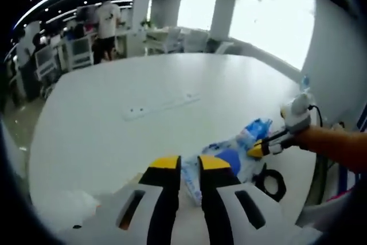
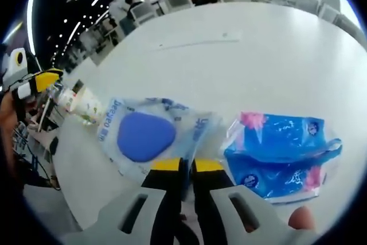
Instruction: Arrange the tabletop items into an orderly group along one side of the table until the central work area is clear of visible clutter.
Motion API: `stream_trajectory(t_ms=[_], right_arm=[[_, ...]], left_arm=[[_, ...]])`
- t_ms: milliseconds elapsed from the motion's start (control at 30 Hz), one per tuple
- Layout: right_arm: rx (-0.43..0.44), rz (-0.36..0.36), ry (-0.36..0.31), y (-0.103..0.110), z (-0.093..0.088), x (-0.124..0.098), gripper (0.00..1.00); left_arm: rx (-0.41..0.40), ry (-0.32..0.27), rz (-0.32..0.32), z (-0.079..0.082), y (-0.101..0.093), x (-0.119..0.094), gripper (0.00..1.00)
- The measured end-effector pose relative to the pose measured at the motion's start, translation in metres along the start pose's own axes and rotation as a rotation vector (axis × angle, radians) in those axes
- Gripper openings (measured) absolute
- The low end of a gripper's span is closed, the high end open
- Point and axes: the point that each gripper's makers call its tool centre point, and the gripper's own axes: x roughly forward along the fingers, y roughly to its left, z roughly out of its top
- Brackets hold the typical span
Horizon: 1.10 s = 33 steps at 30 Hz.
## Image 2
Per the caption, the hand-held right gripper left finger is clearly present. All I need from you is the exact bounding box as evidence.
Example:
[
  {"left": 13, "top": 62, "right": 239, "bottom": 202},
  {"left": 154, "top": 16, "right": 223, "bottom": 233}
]
[{"left": 98, "top": 157, "right": 185, "bottom": 245}]

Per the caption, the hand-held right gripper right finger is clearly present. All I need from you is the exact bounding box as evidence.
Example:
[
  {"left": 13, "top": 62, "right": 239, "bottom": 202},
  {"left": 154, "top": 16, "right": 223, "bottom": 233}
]
[{"left": 192, "top": 158, "right": 291, "bottom": 245}]

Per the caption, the white paper cup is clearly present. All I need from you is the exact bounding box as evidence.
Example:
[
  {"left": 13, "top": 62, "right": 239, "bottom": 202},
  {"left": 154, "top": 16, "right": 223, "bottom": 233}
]
[{"left": 69, "top": 86, "right": 104, "bottom": 126}]

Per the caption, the clear bag with blue pad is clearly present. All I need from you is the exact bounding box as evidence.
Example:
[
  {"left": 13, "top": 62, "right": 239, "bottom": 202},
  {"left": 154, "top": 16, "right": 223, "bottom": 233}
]
[{"left": 97, "top": 97, "right": 227, "bottom": 203}]

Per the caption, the blue tissue packet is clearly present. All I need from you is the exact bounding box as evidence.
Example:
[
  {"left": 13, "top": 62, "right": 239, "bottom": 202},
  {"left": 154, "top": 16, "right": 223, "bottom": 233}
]
[{"left": 223, "top": 111, "right": 343, "bottom": 204}]

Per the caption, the person's left hand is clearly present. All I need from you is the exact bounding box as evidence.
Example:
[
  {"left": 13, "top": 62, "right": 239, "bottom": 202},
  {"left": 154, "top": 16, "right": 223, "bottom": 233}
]
[{"left": 1, "top": 94, "right": 17, "bottom": 131}]

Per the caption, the person's right hand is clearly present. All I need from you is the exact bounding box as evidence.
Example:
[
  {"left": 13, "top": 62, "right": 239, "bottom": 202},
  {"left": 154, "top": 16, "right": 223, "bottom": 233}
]
[{"left": 288, "top": 206, "right": 316, "bottom": 231}]

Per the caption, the white office chair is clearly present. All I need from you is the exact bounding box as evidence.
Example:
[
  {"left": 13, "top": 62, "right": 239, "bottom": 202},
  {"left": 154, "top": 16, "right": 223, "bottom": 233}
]
[
  {"left": 130, "top": 5, "right": 157, "bottom": 26},
  {"left": 159, "top": 0, "right": 194, "bottom": 13}
]

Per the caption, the white table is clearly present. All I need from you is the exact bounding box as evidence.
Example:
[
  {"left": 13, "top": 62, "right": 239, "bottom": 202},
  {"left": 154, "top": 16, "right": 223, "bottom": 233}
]
[{"left": 53, "top": 1, "right": 367, "bottom": 245}]

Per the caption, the grey mesh chair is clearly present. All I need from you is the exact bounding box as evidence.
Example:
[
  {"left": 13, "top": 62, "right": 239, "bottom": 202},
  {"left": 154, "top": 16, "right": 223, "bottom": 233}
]
[{"left": 23, "top": 182, "right": 87, "bottom": 243}]

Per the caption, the row of grey chairs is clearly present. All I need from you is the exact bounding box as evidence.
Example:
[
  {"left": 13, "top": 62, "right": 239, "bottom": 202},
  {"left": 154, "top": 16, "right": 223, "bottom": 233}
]
[{"left": 269, "top": 0, "right": 362, "bottom": 38}]

